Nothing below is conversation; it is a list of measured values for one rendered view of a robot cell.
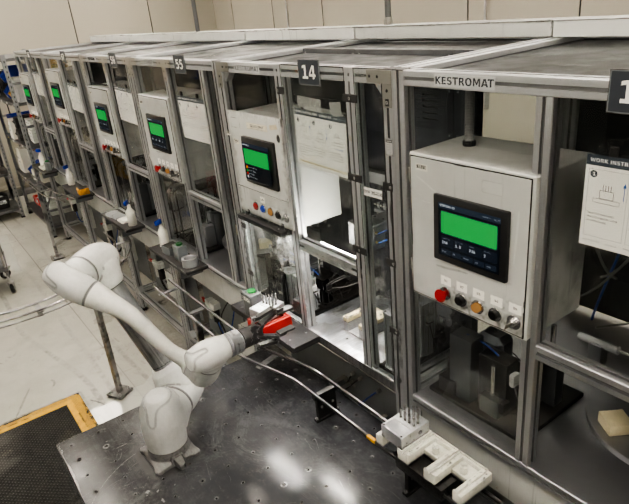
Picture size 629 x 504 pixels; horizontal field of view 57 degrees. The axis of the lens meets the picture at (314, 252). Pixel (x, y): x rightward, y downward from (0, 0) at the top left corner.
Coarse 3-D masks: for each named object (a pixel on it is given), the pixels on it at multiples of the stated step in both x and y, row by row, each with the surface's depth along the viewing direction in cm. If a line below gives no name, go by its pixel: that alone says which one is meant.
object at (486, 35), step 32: (384, 0) 269; (384, 32) 271; (416, 32) 255; (448, 32) 242; (480, 32) 229; (512, 32) 218; (544, 32) 208; (224, 64) 242; (256, 64) 223; (320, 64) 196; (352, 64) 205; (384, 64) 196; (416, 64) 171; (224, 96) 251; (384, 96) 171; (384, 128) 176; (320, 288) 268; (352, 288) 283; (320, 352) 288; (352, 384) 268; (384, 416) 255
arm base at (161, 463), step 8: (144, 448) 225; (184, 448) 220; (192, 448) 222; (152, 456) 217; (160, 456) 216; (168, 456) 216; (176, 456) 216; (184, 456) 219; (192, 456) 221; (152, 464) 217; (160, 464) 216; (168, 464) 216; (176, 464) 215; (184, 464) 217; (160, 472) 213
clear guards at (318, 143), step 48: (288, 96) 212; (336, 96) 190; (288, 144) 222; (336, 144) 198; (384, 144) 178; (336, 192) 206; (384, 192) 185; (288, 240) 245; (336, 240) 216; (384, 240) 193; (288, 288) 259; (384, 288) 201; (384, 336) 210
